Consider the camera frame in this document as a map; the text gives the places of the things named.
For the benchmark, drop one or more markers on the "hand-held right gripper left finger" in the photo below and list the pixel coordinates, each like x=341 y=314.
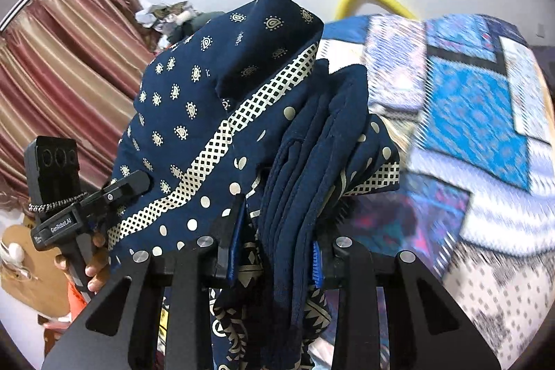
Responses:
x=234 y=261

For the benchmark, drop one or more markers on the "navy patterned garment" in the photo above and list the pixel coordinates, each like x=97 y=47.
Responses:
x=208 y=92

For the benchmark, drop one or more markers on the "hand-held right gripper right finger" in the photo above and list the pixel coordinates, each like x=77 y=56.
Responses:
x=315 y=266

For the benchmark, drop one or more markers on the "clutter pile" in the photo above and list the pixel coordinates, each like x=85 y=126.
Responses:
x=169 y=16

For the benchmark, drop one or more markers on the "blue patchwork bedspread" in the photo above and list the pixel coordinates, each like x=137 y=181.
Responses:
x=468 y=114

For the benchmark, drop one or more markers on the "person's left hand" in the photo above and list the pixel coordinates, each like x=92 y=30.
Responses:
x=97 y=272

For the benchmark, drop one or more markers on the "striped pink curtain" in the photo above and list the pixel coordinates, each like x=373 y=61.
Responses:
x=65 y=49

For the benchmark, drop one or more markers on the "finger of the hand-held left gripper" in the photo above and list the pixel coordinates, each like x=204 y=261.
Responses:
x=125 y=190

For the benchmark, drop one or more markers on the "wooden folding table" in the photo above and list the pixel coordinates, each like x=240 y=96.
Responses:
x=43 y=287

